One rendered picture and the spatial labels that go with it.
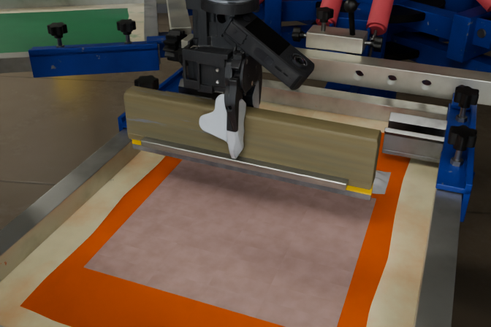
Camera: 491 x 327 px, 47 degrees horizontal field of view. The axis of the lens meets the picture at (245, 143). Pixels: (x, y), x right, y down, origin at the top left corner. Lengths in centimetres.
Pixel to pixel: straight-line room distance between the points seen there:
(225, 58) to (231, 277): 28
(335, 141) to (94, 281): 36
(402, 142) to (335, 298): 35
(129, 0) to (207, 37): 124
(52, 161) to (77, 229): 211
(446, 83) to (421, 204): 34
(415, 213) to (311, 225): 16
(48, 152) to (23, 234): 224
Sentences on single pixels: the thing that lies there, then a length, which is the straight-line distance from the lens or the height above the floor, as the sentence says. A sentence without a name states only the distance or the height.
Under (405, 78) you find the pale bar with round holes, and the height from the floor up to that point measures 102.
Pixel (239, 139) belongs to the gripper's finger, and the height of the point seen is 112.
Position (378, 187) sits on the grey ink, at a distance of 93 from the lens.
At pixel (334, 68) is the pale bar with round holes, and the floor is 102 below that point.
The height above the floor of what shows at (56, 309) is 95.
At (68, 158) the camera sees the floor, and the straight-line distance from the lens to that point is 296.
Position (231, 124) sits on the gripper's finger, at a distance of 71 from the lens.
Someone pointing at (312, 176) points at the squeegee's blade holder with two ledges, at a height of 108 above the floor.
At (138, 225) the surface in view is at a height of 95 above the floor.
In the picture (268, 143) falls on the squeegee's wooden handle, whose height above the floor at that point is 111.
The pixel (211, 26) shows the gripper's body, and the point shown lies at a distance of 70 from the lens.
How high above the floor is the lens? 147
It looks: 30 degrees down
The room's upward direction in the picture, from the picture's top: straight up
